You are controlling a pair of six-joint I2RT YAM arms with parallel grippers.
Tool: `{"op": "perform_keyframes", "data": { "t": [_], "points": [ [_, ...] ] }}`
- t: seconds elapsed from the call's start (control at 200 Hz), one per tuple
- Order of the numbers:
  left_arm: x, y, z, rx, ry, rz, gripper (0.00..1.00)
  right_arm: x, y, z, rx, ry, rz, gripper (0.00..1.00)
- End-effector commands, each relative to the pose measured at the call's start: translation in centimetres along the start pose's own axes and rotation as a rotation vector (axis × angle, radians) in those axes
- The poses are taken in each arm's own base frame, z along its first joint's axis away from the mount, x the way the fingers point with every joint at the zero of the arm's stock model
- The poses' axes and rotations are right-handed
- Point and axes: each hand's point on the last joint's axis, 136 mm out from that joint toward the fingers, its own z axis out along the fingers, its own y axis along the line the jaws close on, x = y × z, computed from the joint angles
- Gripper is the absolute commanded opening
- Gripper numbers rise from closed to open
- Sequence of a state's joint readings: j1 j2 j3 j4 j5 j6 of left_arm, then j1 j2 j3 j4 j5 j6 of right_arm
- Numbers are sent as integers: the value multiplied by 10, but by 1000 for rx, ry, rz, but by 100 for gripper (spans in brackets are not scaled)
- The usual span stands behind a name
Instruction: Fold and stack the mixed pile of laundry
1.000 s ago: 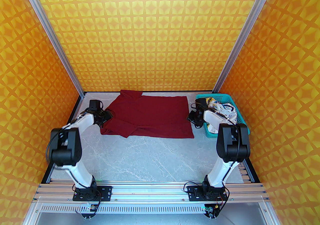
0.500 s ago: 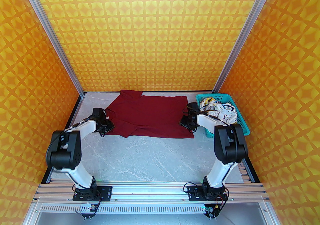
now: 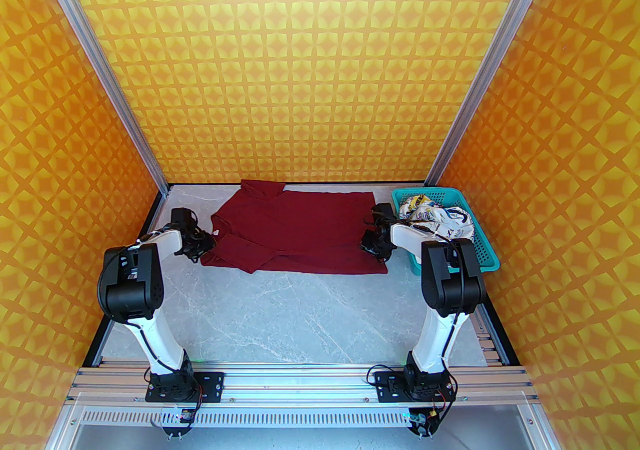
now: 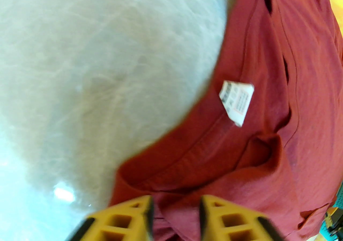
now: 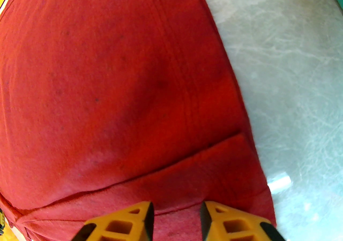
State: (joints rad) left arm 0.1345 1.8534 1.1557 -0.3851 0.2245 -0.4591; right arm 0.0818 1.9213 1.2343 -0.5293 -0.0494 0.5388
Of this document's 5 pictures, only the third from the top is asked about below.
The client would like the black base cable loop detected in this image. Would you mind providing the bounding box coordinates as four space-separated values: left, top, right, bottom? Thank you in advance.
366 364 401 388

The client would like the aluminium frame post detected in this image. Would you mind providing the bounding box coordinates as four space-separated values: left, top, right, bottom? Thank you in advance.
25 0 169 193
424 0 565 187

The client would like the maroon shirt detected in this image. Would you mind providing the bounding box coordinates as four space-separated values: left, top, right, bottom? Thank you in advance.
201 179 390 274

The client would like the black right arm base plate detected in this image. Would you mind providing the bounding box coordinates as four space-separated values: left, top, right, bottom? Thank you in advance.
375 370 458 403

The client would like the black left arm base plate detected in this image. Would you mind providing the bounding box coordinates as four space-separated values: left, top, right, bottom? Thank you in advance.
145 370 225 403

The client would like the white printed shirt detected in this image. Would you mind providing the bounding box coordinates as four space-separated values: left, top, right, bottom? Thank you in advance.
397 194 476 243

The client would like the aluminium front rail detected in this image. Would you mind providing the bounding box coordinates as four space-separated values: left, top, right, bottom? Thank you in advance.
67 364 538 407

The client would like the slotted metal cable tray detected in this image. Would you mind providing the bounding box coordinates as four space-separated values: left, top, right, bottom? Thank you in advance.
75 405 540 429

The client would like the teal plastic laundry basket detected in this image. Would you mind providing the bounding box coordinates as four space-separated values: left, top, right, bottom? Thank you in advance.
391 187 501 274

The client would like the small controller board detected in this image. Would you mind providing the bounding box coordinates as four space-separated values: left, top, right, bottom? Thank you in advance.
404 407 445 438
150 405 202 439

